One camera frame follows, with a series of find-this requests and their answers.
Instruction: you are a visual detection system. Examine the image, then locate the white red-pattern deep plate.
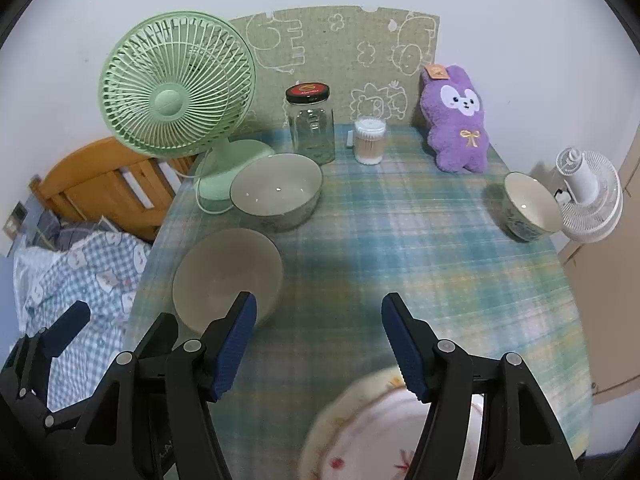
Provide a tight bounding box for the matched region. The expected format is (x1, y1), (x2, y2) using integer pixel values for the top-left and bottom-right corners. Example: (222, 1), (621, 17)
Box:
(318, 388), (430, 480)

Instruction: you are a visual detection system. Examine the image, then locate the large yellow floral plate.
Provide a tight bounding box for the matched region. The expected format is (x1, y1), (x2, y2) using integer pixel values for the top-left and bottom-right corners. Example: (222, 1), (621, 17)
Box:
(298, 366), (486, 480)

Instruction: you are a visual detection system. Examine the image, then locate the green cartoon puzzle mat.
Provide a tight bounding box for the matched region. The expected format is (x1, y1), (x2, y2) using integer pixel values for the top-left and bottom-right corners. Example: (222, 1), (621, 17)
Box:
(231, 6), (440, 134)

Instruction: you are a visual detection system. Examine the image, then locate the small blue-pattern bowl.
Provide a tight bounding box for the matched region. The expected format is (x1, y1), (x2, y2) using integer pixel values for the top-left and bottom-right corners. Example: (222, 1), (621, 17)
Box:
(502, 171), (563, 242)

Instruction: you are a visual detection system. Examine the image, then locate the wall power outlet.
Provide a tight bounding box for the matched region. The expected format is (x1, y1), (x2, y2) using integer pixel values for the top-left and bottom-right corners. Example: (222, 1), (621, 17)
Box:
(2, 202), (28, 238)

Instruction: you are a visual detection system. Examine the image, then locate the large grey bowl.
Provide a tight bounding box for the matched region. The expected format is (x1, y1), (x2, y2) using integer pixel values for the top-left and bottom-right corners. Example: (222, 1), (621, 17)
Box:
(230, 154), (323, 232)
(172, 228), (284, 334)

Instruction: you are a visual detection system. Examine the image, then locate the green desk fan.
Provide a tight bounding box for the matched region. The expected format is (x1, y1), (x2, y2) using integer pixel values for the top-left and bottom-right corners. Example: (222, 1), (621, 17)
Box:
(99, 11), (273, 216)

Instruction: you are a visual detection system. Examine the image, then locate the plaid green tablecloth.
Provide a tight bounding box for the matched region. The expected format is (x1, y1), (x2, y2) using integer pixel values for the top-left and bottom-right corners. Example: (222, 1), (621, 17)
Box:
(124, 122), (594, 480)

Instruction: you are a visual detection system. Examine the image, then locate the cotton swab container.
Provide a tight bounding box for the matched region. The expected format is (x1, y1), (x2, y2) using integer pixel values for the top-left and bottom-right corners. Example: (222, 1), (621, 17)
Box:
(354, 117), (386, 166)

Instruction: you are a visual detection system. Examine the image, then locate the glass jar red lid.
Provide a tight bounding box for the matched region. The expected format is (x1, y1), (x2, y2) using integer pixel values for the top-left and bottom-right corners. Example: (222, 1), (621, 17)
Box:
(285, 81), (335, 166)

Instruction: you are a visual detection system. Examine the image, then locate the white small fan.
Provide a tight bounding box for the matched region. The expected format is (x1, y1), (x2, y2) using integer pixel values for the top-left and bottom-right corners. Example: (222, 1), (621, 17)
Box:
(552, 148), (624, 244)

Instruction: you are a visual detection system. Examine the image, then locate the purple plush bunny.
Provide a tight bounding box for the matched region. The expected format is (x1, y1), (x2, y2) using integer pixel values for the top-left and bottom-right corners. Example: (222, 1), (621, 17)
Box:
(419, 64), (489, 174)

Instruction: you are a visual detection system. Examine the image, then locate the blue checked bear blanket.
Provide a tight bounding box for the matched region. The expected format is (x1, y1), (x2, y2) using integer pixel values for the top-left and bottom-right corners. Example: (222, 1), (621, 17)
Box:
(13, 231), (151, 412)

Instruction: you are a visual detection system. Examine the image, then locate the wooden bed headboard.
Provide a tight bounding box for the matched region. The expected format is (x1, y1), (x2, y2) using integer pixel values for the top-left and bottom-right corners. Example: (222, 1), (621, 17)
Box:
(29, 136), (194, 242)

